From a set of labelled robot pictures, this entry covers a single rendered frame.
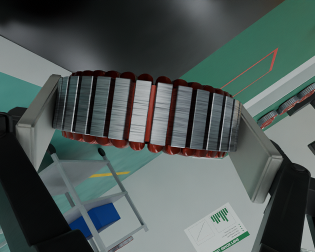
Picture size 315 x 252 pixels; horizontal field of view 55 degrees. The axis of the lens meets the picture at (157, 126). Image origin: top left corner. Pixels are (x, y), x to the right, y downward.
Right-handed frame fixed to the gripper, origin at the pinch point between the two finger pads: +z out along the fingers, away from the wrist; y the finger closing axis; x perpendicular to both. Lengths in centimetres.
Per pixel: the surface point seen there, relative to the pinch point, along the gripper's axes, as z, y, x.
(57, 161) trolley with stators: 174, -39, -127
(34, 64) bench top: 8.0, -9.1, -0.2
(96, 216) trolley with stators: 175, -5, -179
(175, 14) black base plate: 10.3, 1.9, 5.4
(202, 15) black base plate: 13.0, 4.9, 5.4
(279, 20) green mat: 32.0, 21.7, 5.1
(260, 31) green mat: 31.0, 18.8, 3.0
